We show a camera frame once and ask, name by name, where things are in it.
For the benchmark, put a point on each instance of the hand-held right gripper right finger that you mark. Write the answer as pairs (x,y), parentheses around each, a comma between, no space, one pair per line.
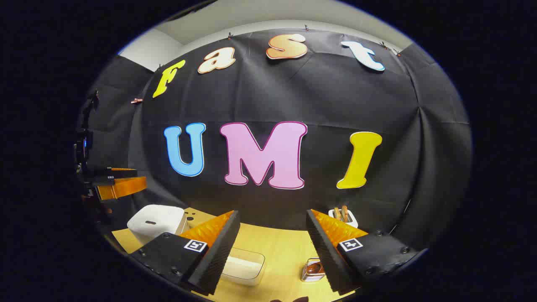
(325,251)

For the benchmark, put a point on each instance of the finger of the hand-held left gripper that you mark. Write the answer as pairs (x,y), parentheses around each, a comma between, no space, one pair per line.
(117,174)
(126,186)

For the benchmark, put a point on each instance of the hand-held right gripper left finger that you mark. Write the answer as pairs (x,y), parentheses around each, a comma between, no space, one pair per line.
(218,251)

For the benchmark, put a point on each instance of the white chopstick holder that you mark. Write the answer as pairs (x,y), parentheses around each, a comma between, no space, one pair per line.
(351,220)

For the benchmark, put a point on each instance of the white rice cooker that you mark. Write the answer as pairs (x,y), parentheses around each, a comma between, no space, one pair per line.
(155,218)

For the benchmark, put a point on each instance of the small metal can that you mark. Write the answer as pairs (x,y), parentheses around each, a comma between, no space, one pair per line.
(312,270)

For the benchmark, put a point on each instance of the black backdrop cloth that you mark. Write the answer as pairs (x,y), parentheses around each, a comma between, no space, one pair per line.
(319,100)

